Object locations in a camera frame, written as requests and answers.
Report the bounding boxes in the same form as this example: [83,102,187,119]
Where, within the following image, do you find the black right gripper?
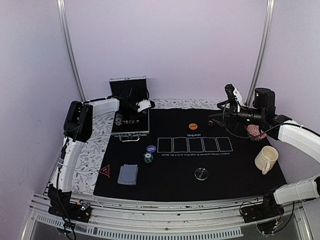
[209,99,265,132]

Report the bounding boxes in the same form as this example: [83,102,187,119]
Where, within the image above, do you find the orange black poker chips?
[208,120,215,127]

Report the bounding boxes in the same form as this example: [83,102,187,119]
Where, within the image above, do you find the long poker chip stack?
[113,114,123,127]

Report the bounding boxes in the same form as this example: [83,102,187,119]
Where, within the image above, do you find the orange big blind button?
[188,123,198,131]

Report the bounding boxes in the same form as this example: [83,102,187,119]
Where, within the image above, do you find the purple small blind button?
[146,145,157,153]

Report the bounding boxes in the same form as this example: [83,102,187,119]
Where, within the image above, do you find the green poker chip pile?
[143,152,154,164]

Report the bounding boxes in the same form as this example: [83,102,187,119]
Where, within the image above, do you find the clear dealer button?
[194,167,209,181]

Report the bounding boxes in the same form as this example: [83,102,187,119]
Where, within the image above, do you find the blue patterned card deck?
[117,164,138,186]

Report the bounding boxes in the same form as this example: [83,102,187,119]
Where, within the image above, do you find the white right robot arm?
[208,84,320,218]

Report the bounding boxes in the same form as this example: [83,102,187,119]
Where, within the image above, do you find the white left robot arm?
[48,81,155,195]

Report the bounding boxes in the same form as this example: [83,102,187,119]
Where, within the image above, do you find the red dice row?
[122,119,140,125]

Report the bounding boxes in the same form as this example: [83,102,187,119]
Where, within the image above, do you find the aluminium poker chip case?
[109,75,150,142]

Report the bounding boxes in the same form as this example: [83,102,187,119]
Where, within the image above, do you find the red patterned round tin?
[246,124,267,141]

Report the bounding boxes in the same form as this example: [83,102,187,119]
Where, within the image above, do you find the black poker mat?
[93,109,286,202]

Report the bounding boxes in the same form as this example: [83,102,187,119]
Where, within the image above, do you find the cream ribbed mug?
[254,145,279,175]

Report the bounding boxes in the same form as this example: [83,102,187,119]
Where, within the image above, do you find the red triangle all-in marker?
[98,164,110,178]

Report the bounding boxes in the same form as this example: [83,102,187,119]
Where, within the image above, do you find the floral white tablecloth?
[71,99,220,195]

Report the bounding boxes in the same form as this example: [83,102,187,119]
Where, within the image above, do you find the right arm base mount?
[239,193,285,223]

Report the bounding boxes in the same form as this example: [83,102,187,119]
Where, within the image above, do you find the right aluminium frame post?
[245,0,275,106]

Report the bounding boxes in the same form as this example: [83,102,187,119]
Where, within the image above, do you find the aluminium frame post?
[245,0,275,106]
[56,0,86,102]

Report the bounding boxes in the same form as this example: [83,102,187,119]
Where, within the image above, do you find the left aluminium frame post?
[56,0,86,102]

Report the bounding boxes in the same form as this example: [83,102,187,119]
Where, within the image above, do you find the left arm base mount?
[48,192,92,223]

